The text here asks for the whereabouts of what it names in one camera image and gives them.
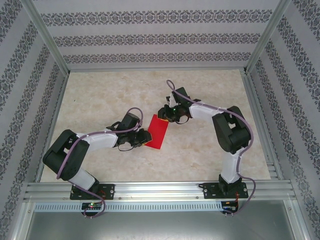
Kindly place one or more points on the red paper sheet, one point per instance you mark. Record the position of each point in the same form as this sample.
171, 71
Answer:
157, 132

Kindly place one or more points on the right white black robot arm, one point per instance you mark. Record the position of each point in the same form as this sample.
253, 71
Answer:
231, 170

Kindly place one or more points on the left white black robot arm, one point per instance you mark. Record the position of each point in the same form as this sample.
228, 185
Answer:
100, 141

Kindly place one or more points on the grey metal tray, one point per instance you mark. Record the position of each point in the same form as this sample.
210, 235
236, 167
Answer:
160, 225

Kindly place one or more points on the aluminium frame cross beam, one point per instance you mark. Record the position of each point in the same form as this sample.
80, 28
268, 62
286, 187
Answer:
155, 68

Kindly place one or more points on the aluminium mounting rail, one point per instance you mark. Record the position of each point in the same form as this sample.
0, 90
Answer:
160, 190

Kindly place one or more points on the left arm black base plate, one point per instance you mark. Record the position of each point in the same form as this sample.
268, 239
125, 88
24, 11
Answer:
107, 191

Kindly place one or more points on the aluminium table side rail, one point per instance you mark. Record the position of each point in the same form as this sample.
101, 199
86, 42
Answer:
52, 125
261, 125

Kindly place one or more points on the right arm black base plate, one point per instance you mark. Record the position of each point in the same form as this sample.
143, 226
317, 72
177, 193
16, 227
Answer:
211, 191

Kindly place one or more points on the aluminium frame post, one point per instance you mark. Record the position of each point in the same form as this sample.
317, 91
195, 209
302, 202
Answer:
267, 37
47, 37

